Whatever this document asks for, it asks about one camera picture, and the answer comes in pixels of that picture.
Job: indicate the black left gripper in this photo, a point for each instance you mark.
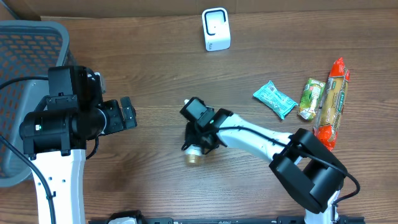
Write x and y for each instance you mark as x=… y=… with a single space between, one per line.
x=119 y=115

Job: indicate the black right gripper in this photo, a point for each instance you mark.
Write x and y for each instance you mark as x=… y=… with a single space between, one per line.
x=193 y=137

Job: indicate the white tube gold cap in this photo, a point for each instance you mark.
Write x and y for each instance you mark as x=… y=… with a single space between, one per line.
x=194 y=109

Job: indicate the teal snack packet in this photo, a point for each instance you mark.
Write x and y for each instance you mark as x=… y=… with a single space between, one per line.
x=280 y=103

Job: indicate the green tea packet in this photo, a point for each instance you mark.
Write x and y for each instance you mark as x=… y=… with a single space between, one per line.
x=311 y=97

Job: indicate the orange spaghetti packet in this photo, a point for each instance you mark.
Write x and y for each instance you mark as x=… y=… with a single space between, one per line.
x=327 y=121

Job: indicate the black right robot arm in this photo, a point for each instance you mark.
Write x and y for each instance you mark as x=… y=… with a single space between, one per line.
x=307 y=170

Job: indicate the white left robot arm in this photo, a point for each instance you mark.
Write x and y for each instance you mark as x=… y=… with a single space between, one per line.
x=55 y=136

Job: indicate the white barcode scanner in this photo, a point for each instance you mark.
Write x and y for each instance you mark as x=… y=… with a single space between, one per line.
x=216 y=29

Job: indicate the grey plastic mesh basket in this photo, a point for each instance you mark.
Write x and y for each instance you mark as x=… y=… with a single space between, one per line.
x=28 y=50

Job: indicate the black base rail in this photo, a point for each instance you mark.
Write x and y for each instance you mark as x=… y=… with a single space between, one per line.
x=135 y=216

